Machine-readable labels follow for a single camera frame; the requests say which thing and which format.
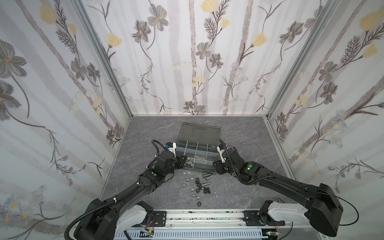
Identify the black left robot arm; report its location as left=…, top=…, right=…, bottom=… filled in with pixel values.
left=64, top=140, right=187, bottom=240

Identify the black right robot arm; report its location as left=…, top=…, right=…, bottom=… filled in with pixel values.
left=213, top=139, right=344, bottom=237

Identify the green plastic organizer box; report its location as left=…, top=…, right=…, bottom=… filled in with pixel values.
left=176, top=122, right=221, bottom=173

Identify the black hex bolt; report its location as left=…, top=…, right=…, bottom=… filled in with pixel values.
left=203, top=187, right=211, bottom=194

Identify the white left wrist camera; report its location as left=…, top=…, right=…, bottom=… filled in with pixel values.
left=165, top=142, right=177, bottom=156

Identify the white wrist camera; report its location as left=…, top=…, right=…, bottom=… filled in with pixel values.
left=165, top=142, right=177, bottom=156
left=217, top=146, right=226, bottom=164

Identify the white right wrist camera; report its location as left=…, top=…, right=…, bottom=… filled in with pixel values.
left=217, top=146, right=226, bottom=164

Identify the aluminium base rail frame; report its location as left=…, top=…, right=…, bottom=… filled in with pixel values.
left=113, top=206, right=328, bottom=240

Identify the white perforated cable duct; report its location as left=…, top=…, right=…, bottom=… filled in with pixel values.
left=126, top=229, right=268, bottom=240

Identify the left aluminium corner post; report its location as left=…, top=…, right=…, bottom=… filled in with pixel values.
left=71, top=0, right=134, bottom=119

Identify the aluminium corner post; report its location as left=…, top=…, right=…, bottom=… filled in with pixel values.
left=71, top=0, right=134, bottom=119
left=266, top=1, right=339, bottom=120

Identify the right aluminium corner post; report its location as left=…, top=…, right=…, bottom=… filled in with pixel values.
left=266, top=1, right=339, bottom=120

